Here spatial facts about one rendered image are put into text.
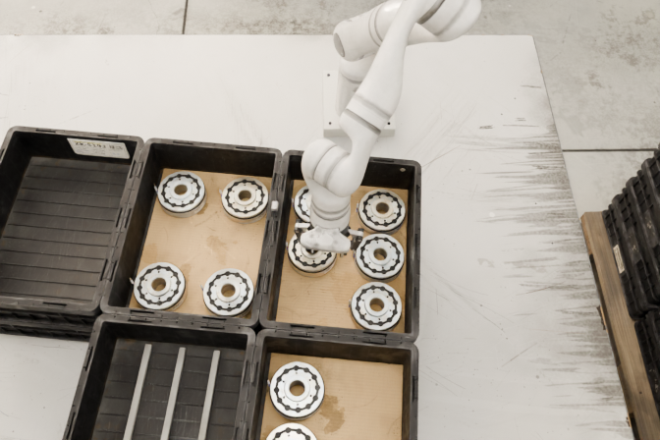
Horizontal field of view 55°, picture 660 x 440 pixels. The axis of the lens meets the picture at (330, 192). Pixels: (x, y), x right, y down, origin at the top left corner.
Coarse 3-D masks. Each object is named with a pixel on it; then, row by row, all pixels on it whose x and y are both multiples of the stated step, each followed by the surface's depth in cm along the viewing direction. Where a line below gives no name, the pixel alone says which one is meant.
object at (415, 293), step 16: (288, 160) 136; (368, 160) 137; (384, 160) 137; (400, 160) 137; (416, 176) 135; (416, 192) 135; (416, 208) 132; (416, 224) 130; (272, 240) 127; (416, 240) 129; (272, 256) 125; (416, 256) 126; (272, 272) 124; (416, 272) 124; (416, 288) 123; (416, 304) 121; (416, 320) 120; (352, 336) 118; (368, 336) 118; (384, 336) 118; (400, 336) 118; (416, 336) 118
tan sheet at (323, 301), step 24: (360, 192) 145; (288, 240) 138; (288, 264) 135; (336, 264) 136; (288, 288) 133; (312, 288) 133; (336, 288) 133; (288, 312) 130; (312, 312) 130; (336, 312) 130
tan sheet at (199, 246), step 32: (160, 224) 139; (192, 224) 139; (224, 224) 140; (256, 224) 140; (160, 256) 135; (192, 256) 135; (224, 256) 136; (256, 256) 136; (160, 288) 132; (192, 288) 132
